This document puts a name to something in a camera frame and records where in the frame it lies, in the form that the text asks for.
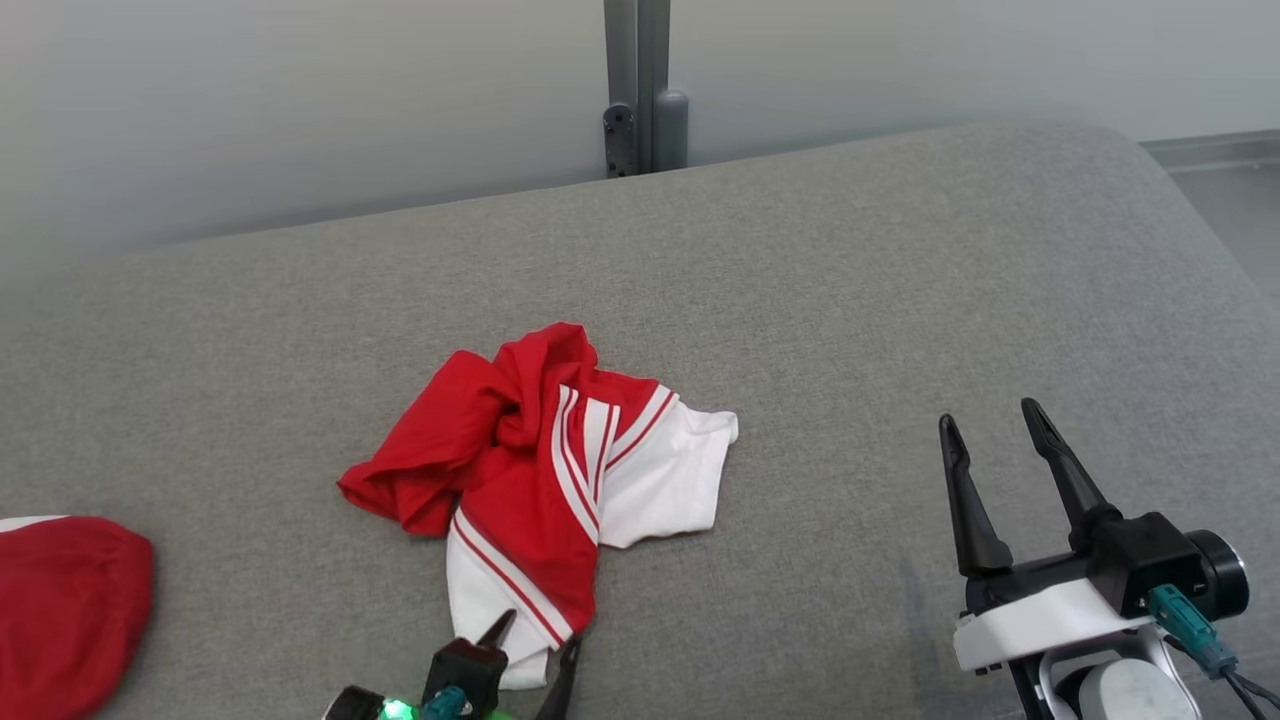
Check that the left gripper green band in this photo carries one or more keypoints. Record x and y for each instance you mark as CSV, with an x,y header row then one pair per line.
x,y
397,711

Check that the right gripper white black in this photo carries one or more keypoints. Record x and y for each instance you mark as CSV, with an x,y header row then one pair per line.
x,y
1030,615

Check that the red and white shirt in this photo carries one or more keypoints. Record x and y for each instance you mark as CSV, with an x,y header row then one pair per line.
x,y
520,450

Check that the red shorts with white trim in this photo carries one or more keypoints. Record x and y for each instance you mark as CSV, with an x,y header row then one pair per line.
x,y
70,610

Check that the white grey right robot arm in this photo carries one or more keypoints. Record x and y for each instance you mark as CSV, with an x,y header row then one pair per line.
x,y
1130,695

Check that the grey metal post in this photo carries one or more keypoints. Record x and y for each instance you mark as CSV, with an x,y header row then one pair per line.
x,y
640,60

